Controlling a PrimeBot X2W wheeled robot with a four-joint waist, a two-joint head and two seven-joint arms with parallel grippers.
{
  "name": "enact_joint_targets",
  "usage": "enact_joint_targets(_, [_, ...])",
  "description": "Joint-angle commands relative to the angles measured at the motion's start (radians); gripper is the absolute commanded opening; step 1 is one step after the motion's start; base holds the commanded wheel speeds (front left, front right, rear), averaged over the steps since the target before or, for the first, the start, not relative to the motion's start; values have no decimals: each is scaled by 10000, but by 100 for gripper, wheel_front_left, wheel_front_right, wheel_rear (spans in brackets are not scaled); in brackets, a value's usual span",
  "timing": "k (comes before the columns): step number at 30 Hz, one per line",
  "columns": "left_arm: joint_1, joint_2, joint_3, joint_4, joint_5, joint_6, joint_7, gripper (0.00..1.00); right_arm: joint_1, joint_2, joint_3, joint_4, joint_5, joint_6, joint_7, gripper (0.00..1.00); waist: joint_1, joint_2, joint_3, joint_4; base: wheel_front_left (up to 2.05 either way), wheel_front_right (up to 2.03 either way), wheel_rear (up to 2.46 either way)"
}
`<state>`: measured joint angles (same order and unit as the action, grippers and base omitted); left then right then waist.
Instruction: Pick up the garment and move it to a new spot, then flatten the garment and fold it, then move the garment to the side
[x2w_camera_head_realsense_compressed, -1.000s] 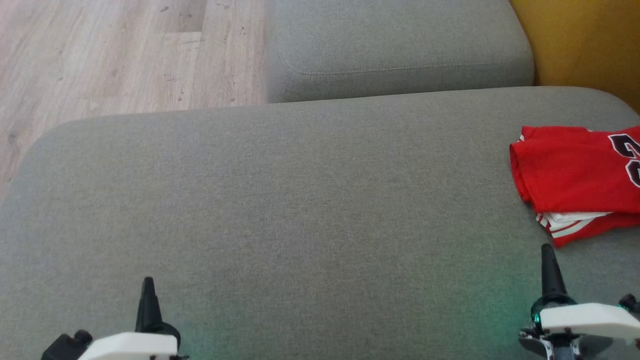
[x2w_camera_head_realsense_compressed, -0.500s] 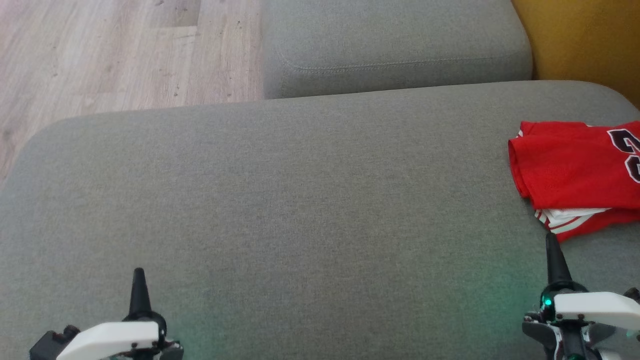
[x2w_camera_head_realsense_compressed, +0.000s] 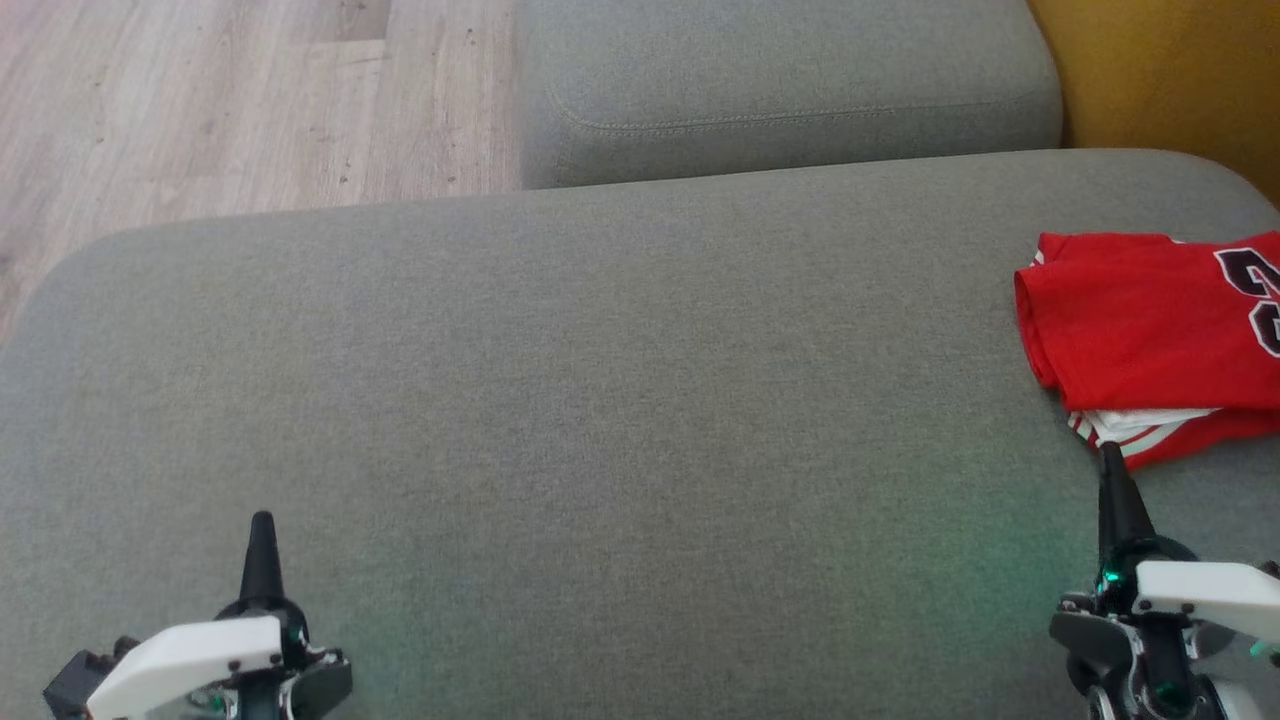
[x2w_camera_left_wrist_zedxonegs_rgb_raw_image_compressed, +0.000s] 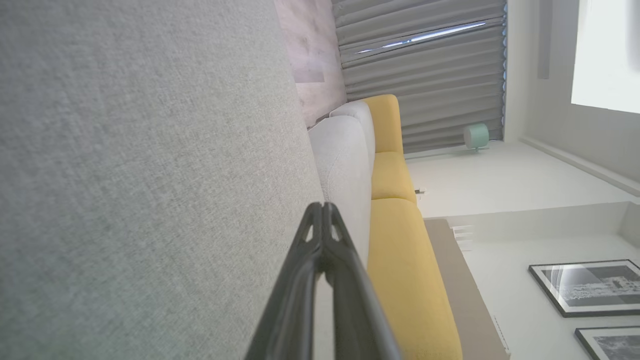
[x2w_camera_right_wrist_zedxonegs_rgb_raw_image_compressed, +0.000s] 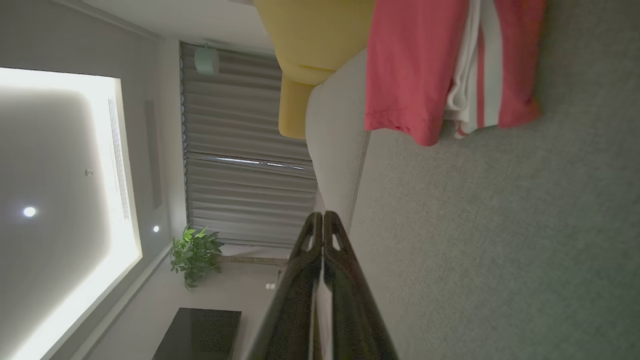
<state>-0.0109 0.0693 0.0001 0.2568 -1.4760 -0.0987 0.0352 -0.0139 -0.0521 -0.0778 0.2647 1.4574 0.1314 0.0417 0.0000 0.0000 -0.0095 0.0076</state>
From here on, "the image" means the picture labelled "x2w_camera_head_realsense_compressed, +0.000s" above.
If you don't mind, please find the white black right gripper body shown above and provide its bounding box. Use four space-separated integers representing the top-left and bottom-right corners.
1048 538 1280 681

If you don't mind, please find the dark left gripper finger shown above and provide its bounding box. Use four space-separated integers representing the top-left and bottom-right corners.
240 511 287 607

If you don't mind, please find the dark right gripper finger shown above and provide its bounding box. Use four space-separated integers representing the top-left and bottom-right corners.
1097 441 1158 573

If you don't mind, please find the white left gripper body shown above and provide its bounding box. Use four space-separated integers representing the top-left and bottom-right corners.
85 597 354 720

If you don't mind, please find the red jersey with number 23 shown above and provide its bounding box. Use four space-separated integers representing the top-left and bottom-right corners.
1013 230 1280 413

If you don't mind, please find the large grey sofa seat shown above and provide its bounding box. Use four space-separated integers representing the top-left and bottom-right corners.
0 148 1280 720

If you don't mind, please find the wide yellow sofa back cushion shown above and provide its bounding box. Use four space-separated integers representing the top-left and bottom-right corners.
1028 0 1280 209

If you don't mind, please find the medium grey sofa seat cushion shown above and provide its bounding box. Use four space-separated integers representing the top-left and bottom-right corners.
513 0 1064 191

